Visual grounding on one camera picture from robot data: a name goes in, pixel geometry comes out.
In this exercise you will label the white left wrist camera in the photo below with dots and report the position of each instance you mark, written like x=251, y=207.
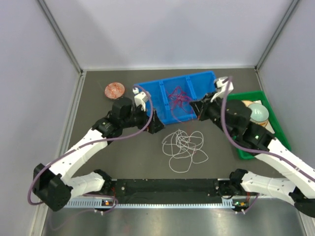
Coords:
x=140, y=98

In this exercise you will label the red patterned small plate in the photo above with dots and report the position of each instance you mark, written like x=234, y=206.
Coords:
x=114, y=90

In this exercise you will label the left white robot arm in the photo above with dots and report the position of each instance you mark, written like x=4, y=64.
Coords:
x=55, y=185

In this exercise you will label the aluminium frame post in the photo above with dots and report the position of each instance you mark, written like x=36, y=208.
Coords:
x=284, y=20
x=60, y=36

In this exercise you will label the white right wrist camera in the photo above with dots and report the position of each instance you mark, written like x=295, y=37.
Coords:
x=221, y=87

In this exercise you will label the blue three-compartment bin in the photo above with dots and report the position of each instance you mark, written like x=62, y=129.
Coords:
x=171, y=96

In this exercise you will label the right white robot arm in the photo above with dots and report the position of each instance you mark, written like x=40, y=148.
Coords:
x=297, y=187

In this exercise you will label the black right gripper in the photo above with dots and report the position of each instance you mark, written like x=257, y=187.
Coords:
x=197, y=105

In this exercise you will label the light green bowl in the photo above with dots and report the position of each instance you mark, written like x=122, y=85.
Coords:
x=259, y=112

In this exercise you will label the aluminium frame right post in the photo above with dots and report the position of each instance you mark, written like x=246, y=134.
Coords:
x=284, y=20

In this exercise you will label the aluminium frame left post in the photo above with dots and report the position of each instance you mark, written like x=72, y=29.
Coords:
x=60, y=36

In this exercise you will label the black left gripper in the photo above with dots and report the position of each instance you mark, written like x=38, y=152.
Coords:
x=156, y=125

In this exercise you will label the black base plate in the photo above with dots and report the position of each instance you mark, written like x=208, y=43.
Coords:
x=168, y=191

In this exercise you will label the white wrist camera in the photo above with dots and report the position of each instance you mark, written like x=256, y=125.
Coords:
x=221, y=87
x=140, y=98

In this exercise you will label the tan patterned plate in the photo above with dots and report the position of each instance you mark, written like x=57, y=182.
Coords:
x=247, y=103

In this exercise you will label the green plastic tray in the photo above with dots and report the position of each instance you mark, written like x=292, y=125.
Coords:
x=260, y=95

